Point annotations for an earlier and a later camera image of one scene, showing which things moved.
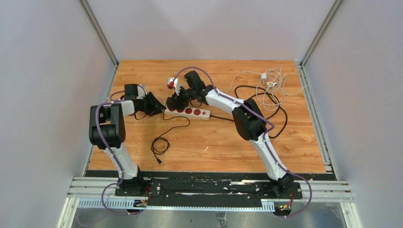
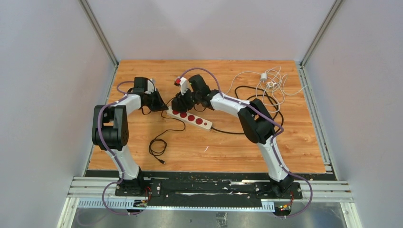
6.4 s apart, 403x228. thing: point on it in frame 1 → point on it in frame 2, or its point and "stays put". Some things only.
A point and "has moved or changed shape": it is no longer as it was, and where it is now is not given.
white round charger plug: x=263 y=76 stays put
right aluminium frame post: x=321 y=32 stays put
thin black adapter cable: x=153 y=141 has moved or changed shape
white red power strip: x=191 y=112 has moved or changed shape
